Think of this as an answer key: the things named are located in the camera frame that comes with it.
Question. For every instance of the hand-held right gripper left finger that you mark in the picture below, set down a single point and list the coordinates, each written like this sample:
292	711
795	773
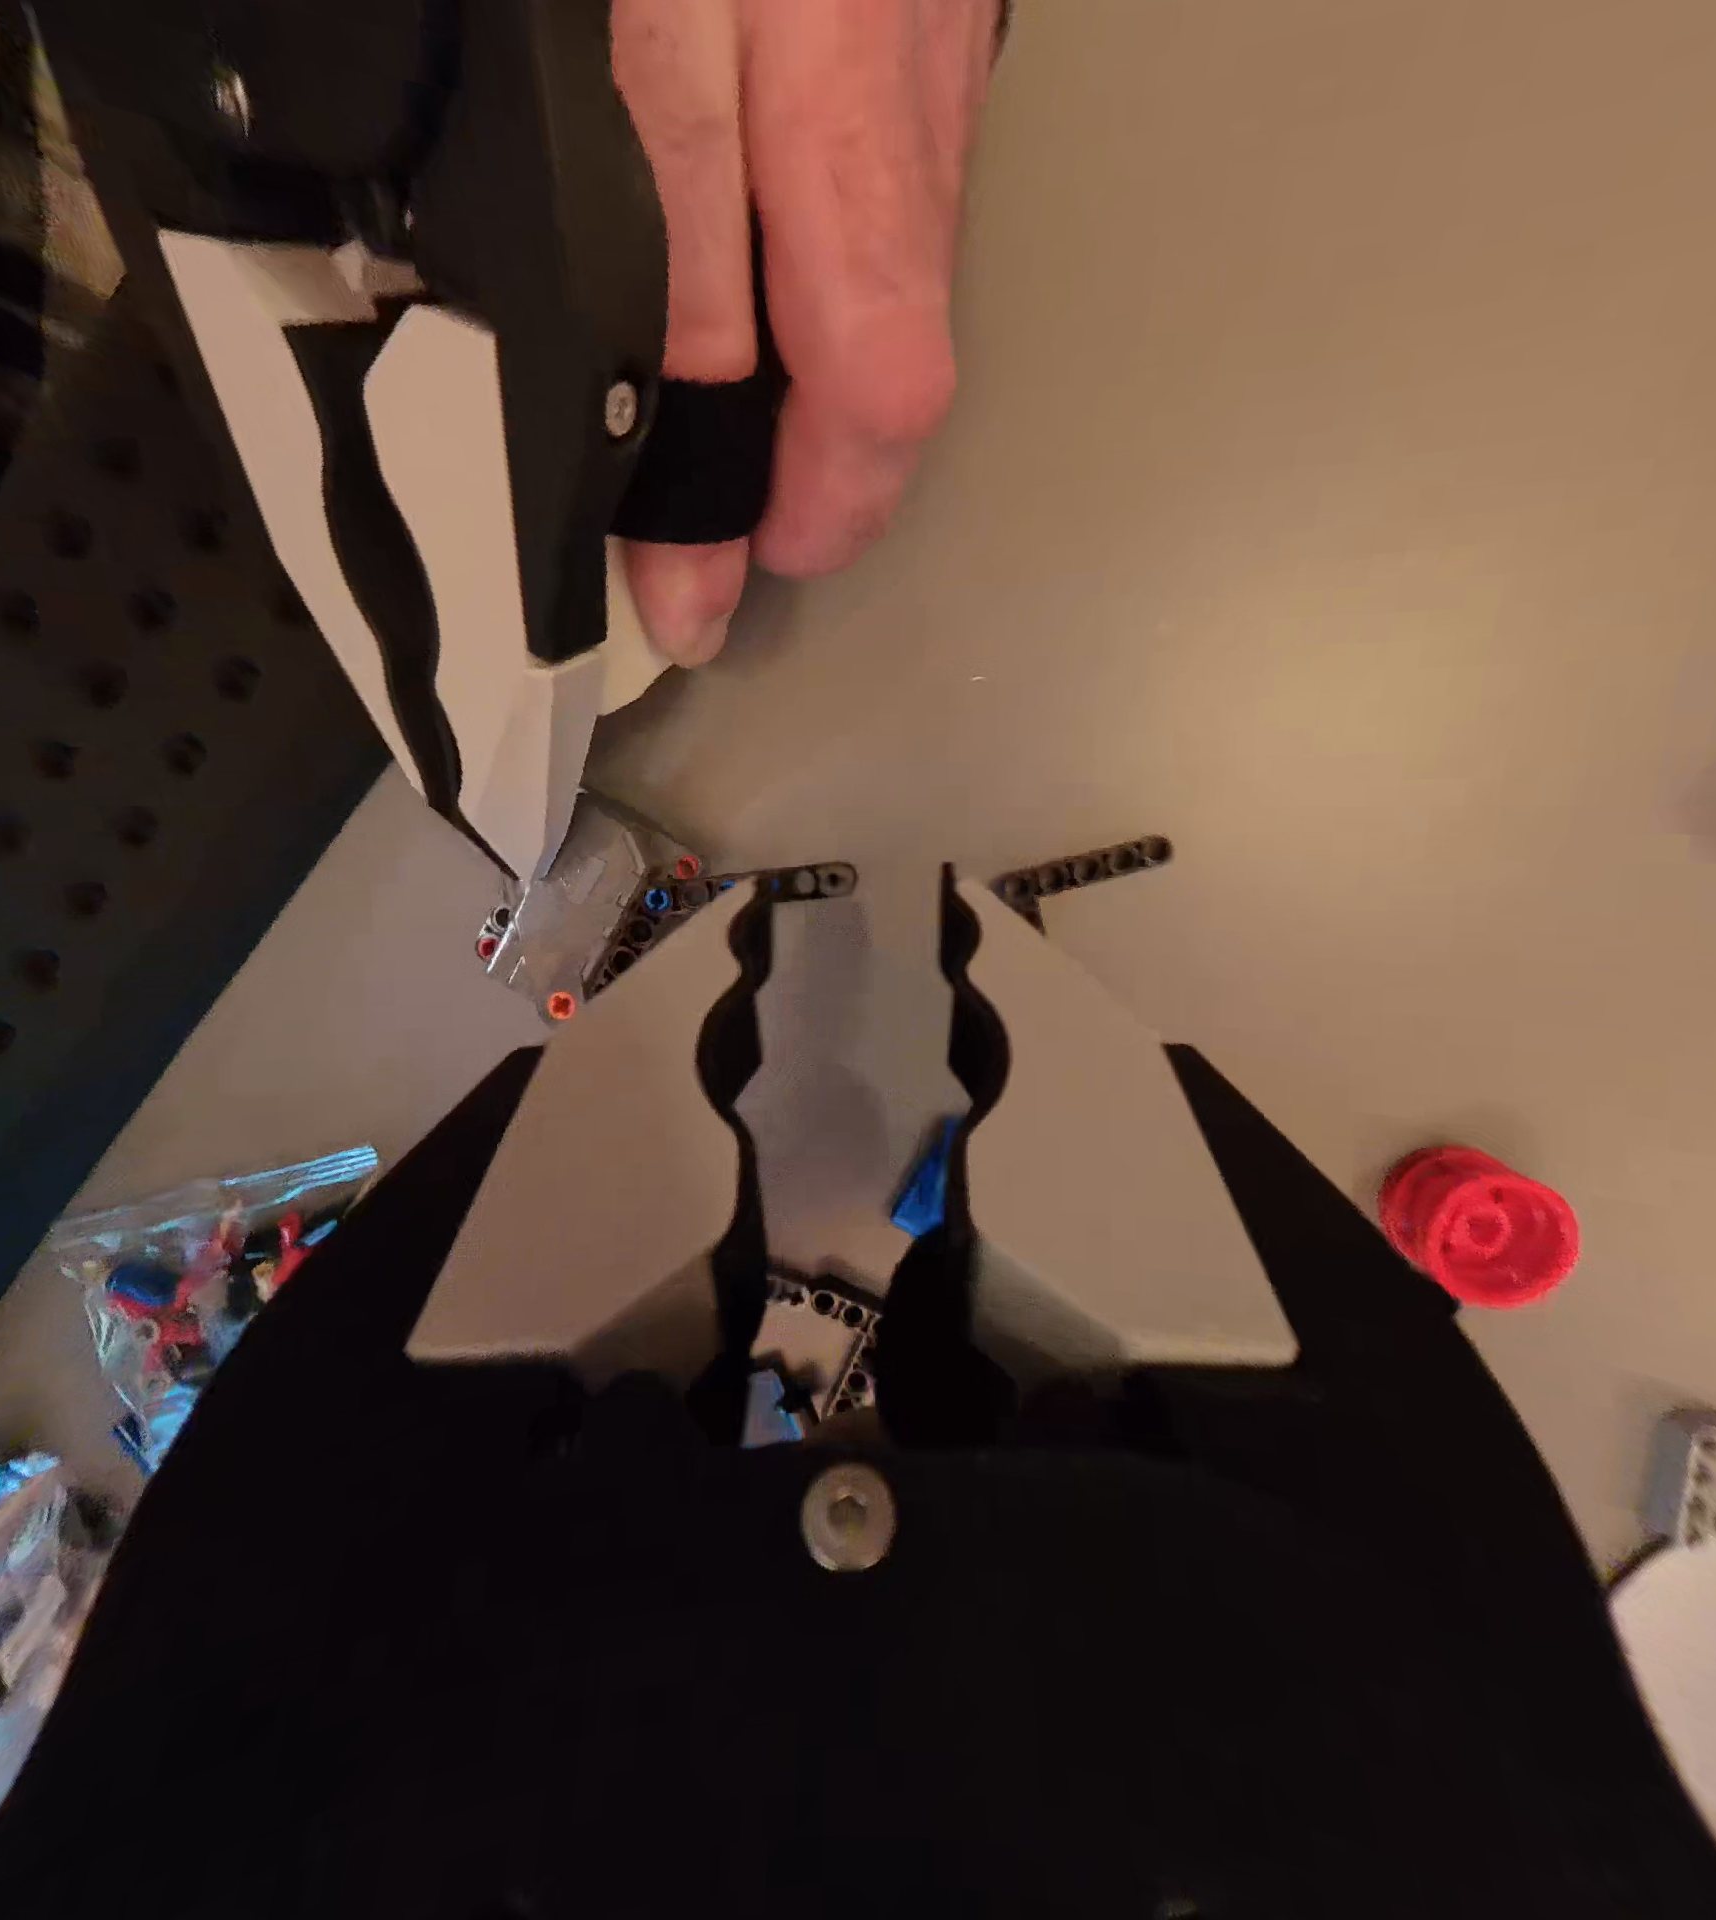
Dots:
589	1200

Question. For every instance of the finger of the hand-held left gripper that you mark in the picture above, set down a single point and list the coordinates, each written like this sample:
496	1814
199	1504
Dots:
258	434
468	525

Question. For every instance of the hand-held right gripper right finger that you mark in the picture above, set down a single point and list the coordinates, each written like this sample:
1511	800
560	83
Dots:
1129	1200

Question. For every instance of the black beam chassis assembly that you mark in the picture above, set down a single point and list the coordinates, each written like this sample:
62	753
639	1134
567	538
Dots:
836	1320

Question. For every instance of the grey pull-back motor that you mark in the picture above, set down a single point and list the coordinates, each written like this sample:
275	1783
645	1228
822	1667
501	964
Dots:
572	901

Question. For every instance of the grey desk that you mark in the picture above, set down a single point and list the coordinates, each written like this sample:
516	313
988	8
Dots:
1322	525

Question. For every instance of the person's left hand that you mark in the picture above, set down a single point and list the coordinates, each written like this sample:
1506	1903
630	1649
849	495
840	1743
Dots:
842	224

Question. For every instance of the blue curved shell panel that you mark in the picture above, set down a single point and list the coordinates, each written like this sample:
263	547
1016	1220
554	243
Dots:
927	1184

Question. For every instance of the red wheel hub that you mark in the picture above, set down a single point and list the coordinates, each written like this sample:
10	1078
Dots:
1481	1230

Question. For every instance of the small bag of red parts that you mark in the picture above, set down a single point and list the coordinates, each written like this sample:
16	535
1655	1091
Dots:
183	1291

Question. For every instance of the dark perforated panel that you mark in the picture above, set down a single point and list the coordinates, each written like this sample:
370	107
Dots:
79	901

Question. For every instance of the light grey short beam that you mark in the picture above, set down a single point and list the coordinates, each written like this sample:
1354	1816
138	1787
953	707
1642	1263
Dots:
1690	1479

